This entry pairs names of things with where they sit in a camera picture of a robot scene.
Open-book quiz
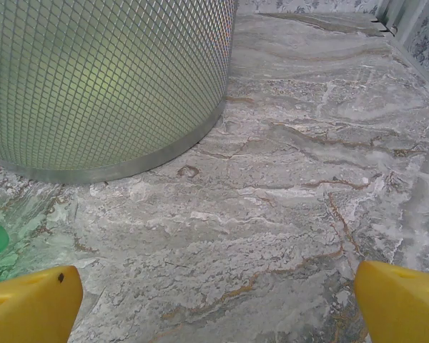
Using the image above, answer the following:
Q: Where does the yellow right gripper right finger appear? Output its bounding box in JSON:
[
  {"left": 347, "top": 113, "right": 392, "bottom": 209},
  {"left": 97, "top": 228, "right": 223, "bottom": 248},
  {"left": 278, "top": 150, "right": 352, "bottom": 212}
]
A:
[{"left": 353, "top": 260, "right": 429, "bottom": 343}]

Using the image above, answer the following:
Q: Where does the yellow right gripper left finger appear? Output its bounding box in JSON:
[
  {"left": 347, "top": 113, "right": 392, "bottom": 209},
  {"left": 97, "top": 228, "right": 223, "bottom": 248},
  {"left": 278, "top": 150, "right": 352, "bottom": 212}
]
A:
[{"left": 0, "top": 264, "right": 84, "bottom": 343}]

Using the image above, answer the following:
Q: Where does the green translucent bin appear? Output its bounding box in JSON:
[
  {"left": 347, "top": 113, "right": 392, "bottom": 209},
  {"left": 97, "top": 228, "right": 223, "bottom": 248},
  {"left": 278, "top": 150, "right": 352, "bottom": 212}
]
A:
[{"left": 0, "top": 0, "right": 237, "bottom": 185}]

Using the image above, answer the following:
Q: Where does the aluminium side rail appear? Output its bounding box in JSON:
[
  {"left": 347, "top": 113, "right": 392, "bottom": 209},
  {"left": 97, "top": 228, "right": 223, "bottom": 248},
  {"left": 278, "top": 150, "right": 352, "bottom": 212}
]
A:
[{"left": 389, "top": 31, "right": 429, "bottom": 96}]

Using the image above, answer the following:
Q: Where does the aluminium corner post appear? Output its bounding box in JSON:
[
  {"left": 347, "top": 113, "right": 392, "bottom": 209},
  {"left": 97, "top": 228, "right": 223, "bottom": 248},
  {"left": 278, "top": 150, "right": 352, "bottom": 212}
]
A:
[{"left": 373, "top": 0, "right": 408, "bottom": 39}]

